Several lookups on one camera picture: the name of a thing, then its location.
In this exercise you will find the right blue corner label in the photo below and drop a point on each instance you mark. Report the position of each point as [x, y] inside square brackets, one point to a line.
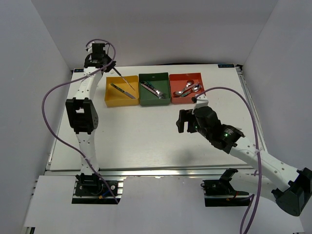
[226, 66]

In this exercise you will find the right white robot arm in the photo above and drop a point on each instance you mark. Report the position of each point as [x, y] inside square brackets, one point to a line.
[287, 186]

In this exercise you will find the teal handled fork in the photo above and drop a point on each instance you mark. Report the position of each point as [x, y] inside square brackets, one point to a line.
[148, 84]

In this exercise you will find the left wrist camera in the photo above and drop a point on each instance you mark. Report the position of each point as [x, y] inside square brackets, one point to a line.
[88, 47]

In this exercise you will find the black patterned handle knife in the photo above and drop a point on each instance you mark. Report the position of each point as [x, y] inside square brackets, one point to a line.
[123, 78]

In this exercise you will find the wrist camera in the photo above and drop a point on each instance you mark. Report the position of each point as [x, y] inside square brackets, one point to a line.
[88, 47]
[200, 101]

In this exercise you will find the teal handled spoon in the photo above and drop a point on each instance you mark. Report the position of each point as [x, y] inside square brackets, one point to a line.
[195, 89]

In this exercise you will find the yellow paper box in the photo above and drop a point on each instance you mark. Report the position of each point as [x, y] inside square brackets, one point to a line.
[115, 98]

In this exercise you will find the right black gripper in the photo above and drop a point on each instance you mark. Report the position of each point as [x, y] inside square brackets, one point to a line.
[184, 116]

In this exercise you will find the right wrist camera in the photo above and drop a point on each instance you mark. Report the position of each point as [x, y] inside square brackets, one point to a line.
[200, 101]

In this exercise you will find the left blue corner label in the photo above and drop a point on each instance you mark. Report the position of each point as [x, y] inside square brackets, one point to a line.
[78, 70]

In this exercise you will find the green paper box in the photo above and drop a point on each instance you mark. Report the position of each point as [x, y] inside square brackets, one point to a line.
[161, 82]

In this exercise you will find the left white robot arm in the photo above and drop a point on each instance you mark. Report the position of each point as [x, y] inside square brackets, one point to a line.
[82, 115]

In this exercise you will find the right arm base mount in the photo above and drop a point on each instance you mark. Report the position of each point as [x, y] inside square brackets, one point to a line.
[219, 192]

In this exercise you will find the pink handled spoon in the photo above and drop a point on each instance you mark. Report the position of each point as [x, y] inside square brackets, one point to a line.
[179, 93]

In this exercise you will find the teal handled knife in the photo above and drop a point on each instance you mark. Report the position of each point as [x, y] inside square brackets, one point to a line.
[122, 91]

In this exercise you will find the red paper box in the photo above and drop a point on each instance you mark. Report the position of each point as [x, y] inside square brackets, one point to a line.
[178, 83]

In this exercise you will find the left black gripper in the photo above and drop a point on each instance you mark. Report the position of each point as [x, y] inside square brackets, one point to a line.
[110, 67]

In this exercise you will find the blue corner label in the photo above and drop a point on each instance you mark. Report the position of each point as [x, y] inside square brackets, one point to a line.
[226, 66]
[78, 70]

